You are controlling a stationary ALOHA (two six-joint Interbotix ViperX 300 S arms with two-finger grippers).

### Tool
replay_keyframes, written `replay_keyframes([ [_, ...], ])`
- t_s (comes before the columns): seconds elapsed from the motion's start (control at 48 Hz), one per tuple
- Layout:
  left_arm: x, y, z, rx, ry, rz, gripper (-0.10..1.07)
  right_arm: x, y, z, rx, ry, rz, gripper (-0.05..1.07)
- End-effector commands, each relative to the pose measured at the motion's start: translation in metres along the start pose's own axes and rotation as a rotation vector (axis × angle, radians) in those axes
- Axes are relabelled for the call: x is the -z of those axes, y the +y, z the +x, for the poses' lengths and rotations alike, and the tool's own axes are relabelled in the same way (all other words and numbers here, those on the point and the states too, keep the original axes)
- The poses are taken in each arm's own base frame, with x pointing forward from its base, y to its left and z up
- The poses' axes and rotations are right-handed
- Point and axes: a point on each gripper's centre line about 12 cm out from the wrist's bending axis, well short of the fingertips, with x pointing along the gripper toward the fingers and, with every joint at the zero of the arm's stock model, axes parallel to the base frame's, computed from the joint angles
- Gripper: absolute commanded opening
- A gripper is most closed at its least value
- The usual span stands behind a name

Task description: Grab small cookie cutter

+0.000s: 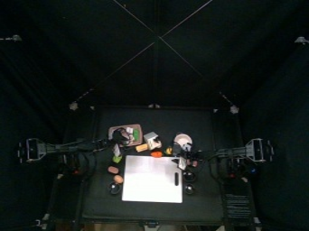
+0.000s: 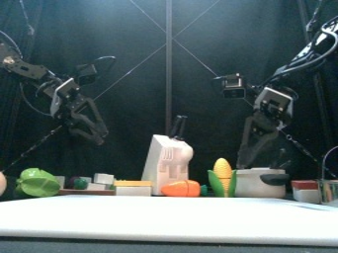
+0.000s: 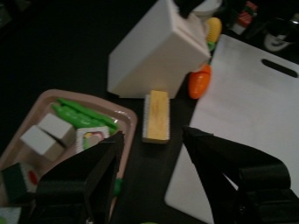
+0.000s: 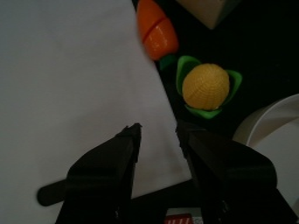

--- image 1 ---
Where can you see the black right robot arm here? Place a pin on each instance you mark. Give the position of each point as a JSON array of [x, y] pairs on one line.
[[236, 152]]

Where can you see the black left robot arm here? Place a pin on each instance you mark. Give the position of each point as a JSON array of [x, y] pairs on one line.
[[61, 147]]

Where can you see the small black round cookie cutter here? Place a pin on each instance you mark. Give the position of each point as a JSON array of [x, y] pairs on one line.
[[189, 189]]

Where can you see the pink toy cookie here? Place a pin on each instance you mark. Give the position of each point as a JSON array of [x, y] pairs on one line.
[[114, 170]]

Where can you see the orange-pink toy cookie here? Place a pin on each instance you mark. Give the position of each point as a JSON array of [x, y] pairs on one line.
[[118, 179]]

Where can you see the green toy piece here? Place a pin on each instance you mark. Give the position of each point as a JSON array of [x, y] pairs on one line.
[[137, 134]]

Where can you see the small white plastic piece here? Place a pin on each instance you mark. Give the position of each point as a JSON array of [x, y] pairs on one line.
[[182, 164]]

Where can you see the small white toy piece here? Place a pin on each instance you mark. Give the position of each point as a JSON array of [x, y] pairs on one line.
[[130, 130]]

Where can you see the brown rectangular tray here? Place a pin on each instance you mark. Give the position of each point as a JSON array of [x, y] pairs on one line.
[[138, 143]]

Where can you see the small yellow toy food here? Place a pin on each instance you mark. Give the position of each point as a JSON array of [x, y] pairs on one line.
[[169, 150]]

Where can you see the small pink toy piece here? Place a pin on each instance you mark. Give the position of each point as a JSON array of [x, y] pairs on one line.
[[194, 163]]

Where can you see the tan wooden block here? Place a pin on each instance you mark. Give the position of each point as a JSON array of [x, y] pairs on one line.
[[142, 147]]

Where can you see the white bowl with food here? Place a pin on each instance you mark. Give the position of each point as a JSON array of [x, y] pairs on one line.
[[182, 139]]

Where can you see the white toy box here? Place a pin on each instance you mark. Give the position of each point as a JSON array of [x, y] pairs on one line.
[[152, 140]]

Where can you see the orange toy food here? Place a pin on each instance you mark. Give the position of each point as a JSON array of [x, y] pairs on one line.
[[157, 154]]

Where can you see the white and green toy utensil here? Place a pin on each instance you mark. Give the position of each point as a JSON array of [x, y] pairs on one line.
[[117, 153]]

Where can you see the white cutting board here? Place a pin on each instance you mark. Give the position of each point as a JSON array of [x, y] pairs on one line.
[[150, 180]]

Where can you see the white printed label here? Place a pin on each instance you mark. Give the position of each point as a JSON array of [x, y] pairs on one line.
[[237, 207]]

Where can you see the metal frame bracket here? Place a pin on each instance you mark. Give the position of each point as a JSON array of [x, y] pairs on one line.
[[235, 109], [73, 106], [17, 38], [153, 106], [301, 39]]

